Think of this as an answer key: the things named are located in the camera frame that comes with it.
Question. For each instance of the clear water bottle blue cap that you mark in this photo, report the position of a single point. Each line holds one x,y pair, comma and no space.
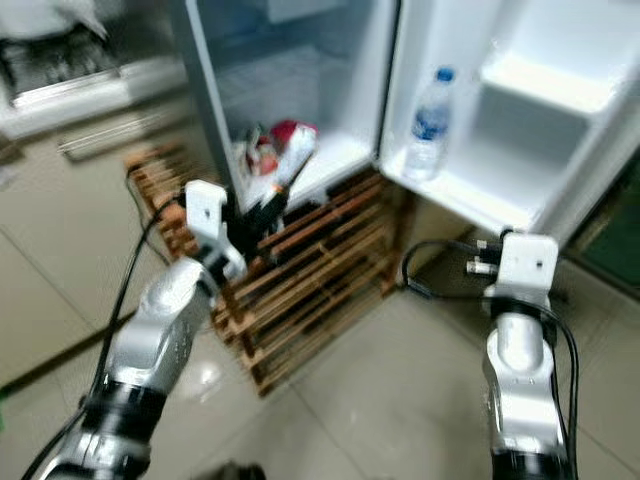
430,125

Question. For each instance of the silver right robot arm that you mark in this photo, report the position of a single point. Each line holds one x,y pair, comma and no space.
520,380

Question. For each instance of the brown wooden slat rack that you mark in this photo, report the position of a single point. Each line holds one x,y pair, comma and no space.
320,290

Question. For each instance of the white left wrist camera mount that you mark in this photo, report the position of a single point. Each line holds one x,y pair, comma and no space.
208,215

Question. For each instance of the clear plastic packet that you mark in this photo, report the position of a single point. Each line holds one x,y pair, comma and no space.
300,152

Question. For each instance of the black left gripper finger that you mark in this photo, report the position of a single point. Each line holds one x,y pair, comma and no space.
277,208

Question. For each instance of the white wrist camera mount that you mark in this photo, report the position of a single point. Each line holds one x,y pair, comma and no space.
208,215
525,265

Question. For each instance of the red white small pack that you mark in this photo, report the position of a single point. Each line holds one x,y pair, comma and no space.
260,158

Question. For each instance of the dark grey fridge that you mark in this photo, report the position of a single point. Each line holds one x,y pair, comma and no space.
290,70

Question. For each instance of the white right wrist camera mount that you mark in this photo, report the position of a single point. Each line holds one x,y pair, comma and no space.
525,265

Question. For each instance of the black gas stove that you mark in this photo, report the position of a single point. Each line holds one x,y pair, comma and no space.
60,68

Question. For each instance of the dark robot foot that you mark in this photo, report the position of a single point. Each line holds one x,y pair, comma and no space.
232,472

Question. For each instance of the glass sliding door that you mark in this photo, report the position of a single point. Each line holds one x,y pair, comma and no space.
615,240

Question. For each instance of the pink red food pack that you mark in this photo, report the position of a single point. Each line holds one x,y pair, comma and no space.
288,132

